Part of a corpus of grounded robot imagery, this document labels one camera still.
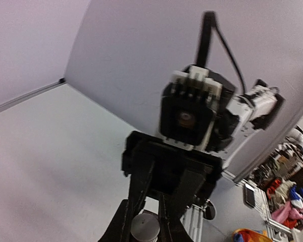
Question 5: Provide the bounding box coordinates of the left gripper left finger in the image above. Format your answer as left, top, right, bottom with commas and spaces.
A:
98, 199, 131, 242

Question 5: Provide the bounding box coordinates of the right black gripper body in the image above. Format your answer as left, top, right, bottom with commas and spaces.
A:
121, 131, 223, 201

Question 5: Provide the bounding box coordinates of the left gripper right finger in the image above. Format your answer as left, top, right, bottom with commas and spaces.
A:
158, 195, 193, 242

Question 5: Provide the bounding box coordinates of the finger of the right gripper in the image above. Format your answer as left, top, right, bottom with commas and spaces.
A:
128, 159, 155, 214
165, 169, 206, 221

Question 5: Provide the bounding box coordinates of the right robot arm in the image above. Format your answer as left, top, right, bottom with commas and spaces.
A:
122, 66, 282, 219

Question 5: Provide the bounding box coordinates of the rainbow sleeve forearm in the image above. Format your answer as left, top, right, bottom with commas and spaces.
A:
232, 228, 273, 242

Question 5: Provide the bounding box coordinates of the colourful clothes pile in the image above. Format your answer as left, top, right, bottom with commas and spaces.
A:
252, 141, 303, 230

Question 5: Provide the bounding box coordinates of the aluminium front rail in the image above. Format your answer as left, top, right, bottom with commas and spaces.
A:
180, 200, 210, 242

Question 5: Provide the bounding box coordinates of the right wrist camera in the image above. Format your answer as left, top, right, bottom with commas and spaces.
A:
159, 66, 223, 151

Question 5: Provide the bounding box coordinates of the right black camera cable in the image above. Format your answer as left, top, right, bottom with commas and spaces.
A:
195, 11, 246, 94

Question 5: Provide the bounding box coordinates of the rear table edge rail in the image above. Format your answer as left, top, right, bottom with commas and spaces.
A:
0, 78, 66, 112

